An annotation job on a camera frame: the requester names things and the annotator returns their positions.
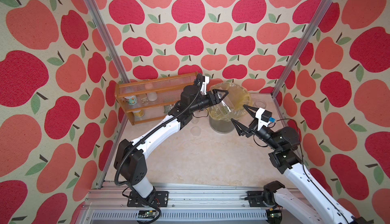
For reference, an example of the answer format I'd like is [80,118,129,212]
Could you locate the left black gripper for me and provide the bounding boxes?
[188,89,229,113]

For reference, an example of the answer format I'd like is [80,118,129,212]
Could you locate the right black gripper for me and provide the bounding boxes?
[233,105,278,153]

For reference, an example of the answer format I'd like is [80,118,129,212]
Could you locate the short clear plastic jar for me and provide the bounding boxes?
[211,97,242,121]

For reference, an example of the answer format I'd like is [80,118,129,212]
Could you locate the ribbed glass jar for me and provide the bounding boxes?
[254,100,267,109]

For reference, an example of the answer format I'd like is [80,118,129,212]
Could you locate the short jar clear lid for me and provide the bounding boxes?
[191,126,202,137]

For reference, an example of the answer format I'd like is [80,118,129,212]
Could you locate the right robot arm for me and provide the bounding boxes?
[232,105,367,224]

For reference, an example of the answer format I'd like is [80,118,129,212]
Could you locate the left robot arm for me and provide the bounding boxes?
[113,85,229,202]

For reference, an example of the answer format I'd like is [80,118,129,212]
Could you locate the green mung bean packet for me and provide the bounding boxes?
[164,105,174,114]

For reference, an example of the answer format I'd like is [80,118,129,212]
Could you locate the yellow plastic bin liner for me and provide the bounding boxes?
[205,82,253,123]

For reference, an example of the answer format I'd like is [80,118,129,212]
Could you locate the metal mesh trash bin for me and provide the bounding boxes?
[208,82,251,134]

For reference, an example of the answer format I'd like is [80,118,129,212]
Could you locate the white pink bottle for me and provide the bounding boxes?
[145,83,157,102]

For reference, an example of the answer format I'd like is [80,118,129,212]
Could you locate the yellow small can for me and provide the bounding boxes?
[132,110,145,118]

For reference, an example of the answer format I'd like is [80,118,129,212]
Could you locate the green white cup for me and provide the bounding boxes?
[124,96,138,106]

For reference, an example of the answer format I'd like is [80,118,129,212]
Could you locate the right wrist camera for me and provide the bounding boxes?
[255,108,276,130]

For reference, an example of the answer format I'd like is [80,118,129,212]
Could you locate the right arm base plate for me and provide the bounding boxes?
[244,190,277,208]

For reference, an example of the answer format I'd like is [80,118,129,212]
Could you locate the aluminium frame rail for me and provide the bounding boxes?
[76,183,339,224]

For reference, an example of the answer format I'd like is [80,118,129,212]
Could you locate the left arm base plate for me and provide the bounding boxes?
[127,191,169,208]

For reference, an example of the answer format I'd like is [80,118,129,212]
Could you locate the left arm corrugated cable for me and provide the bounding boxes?
[114,77,204,224]

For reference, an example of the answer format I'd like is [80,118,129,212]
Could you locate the right aluminium corner post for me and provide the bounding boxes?
[271,0,333,100]

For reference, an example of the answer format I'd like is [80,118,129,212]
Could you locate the aluminium corner post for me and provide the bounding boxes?
[84,0,130,83]
[271,0,333,100]

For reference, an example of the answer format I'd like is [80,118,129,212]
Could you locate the left aluminium corner post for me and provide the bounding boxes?
[84,0,130,83]

